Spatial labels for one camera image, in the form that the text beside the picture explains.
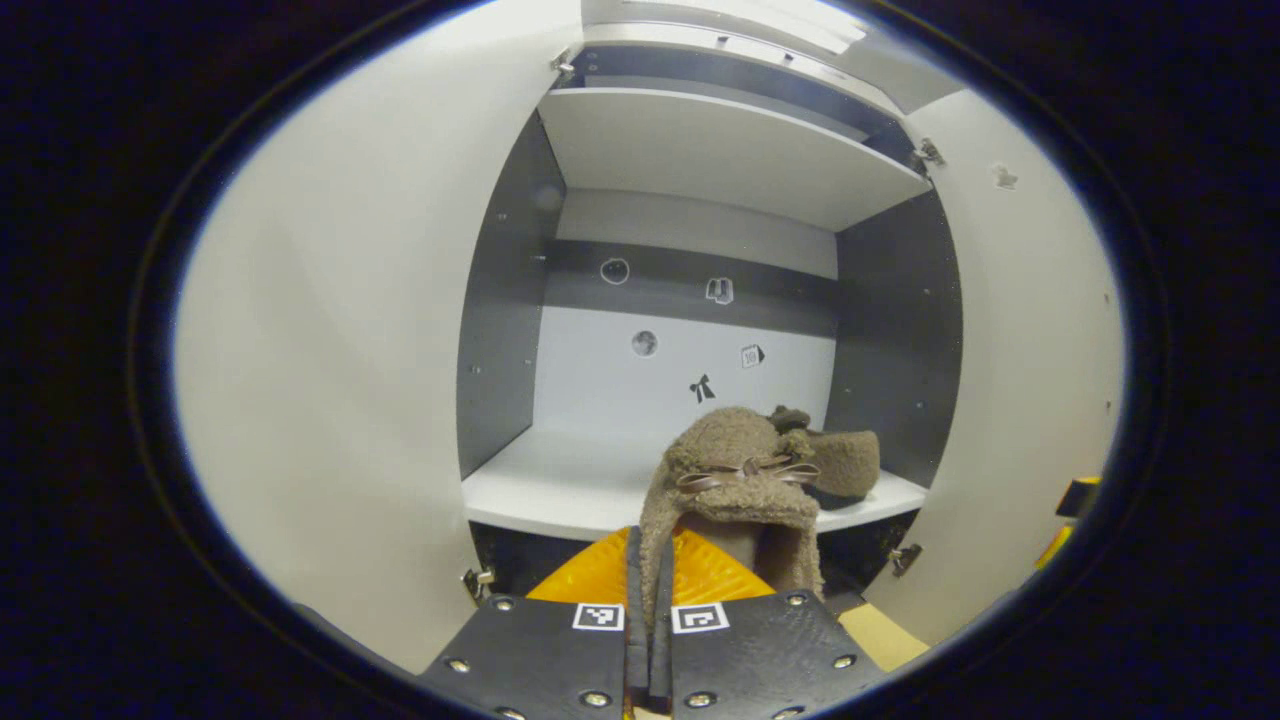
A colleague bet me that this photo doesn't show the grey cabinet drawer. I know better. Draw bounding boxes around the grey cabinet drawer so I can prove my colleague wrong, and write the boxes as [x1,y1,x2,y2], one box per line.
[580,0,969,119]

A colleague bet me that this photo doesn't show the brown fuzzy shoe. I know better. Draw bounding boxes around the brown fuzzy shoe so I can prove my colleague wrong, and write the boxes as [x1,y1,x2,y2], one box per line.
[768,405,883,511]
[638,405,826,626]

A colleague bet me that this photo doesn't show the grey shoe cabinet door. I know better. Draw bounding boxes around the grey shoe cabinet door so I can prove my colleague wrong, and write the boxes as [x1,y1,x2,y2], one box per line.
[862,88,1126,649]
[172,0,586,676]

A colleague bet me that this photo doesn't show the grey shoe cabinet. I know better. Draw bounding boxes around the grey shoe cabinet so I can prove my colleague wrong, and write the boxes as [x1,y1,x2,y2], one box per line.
[455,20,966,611]

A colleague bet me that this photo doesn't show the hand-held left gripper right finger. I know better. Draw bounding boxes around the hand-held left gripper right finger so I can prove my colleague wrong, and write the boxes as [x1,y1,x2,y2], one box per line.
[648,530,891,720]

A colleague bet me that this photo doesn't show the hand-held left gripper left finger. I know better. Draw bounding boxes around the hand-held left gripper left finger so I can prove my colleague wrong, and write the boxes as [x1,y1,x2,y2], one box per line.
[415,525,649,720]

